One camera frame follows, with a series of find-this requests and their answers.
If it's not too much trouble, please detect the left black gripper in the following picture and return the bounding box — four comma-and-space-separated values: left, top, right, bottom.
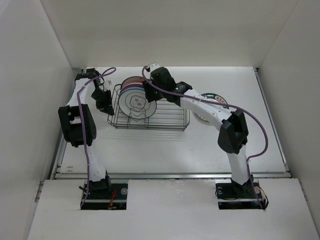
90, 88, 114, 116

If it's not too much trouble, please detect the grey wire dish rack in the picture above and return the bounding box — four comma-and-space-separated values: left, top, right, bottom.
107, 84, 190, 131

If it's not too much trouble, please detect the green rimmed white plate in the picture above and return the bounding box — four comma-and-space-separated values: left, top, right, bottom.
201, 92, 229, 110

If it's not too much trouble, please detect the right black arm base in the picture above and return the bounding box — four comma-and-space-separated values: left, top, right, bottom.
215, 182, 269, 210

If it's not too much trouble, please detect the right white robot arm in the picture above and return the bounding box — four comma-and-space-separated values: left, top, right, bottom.
142, 63, 251, 199

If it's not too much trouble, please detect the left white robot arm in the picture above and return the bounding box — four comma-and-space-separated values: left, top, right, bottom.
58, 67, 116, 200

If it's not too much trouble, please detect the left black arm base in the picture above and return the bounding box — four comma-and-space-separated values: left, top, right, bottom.
79, 183, 128, 211

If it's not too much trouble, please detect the purple plate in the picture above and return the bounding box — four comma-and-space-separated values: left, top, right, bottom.
121, 82, 143, 92

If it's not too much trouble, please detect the white plate with flower outline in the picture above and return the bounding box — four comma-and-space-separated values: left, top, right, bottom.
118, 90, 157, 120

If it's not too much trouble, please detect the pink plate with red text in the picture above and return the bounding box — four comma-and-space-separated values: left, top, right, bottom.
121, 76, 145, 88

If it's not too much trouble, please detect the blue plate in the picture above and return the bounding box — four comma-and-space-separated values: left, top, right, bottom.
119, 86, 145, 96

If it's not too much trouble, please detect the front aluminium rail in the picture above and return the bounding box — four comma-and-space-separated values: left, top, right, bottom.
52, 171, 292, 180

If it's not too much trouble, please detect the right aluminium rail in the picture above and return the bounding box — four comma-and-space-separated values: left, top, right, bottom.
253, 67, 291, 175

